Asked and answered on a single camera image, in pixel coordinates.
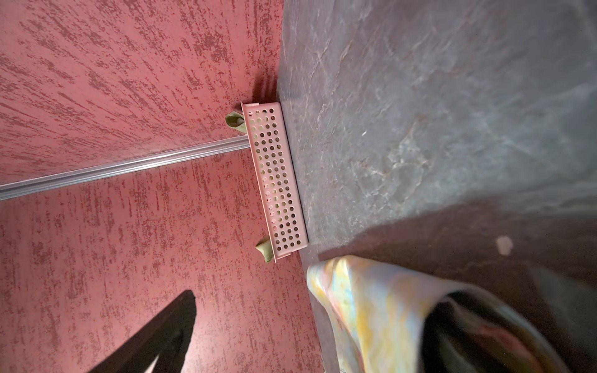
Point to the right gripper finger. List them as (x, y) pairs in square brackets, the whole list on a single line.
[(161, 344)]

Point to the pastel floral skirt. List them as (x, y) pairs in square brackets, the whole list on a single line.
[(387, 318)]

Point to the olive green garment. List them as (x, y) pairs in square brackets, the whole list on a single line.
[(236, 121)]

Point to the pink plastic basket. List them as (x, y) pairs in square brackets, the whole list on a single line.
[(272, 161)]

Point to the left aluminium corner post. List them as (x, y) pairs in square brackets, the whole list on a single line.
[(58, 180)]

